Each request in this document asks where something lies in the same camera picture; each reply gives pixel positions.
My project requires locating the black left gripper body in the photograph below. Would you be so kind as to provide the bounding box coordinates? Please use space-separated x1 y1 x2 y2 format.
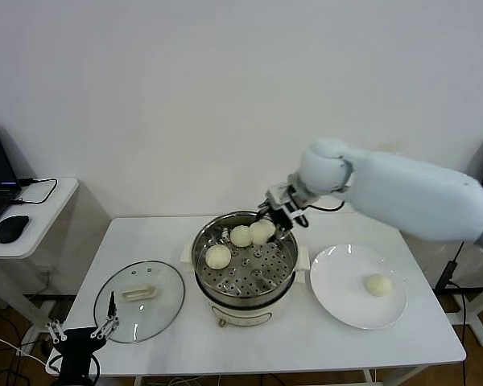
50 327 108 386

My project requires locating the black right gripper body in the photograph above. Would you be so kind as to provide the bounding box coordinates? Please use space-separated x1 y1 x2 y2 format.
270 199 309 233

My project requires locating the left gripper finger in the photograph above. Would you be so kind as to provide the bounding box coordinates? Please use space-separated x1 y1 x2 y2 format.
44 319 68 344
90 291 120 341

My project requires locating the white steamed baozi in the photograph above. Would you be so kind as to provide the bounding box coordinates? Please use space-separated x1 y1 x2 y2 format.
229 225 254 248
363 273 393 298
204 245 232 270
250 220 276 245

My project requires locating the round glass pot lid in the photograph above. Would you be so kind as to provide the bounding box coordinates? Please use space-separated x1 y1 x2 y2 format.
93 260 186 344

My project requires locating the stainless steel steamer basket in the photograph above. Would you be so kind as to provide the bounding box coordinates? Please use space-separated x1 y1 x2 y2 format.
192 211 299 298

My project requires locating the cream electric cooker base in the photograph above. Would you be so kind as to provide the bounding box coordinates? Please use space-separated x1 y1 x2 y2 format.
180 243 310 329

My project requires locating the white round plate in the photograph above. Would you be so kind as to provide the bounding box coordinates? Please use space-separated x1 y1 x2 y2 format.
309 243 408 331

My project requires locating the black computer mouse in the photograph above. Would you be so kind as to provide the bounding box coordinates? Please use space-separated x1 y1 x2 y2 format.
0 215 30 244

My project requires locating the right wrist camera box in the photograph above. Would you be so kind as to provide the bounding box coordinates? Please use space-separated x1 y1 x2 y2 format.
265 183 295 209

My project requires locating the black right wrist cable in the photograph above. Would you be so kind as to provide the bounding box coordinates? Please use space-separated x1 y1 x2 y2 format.
305 191 348 212

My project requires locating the black laptop charger cable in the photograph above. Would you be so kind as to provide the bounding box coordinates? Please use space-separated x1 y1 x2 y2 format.
10 176 59 207

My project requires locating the black cable with adapter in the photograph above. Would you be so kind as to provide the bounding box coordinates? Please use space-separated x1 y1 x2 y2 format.
434 240 469 386

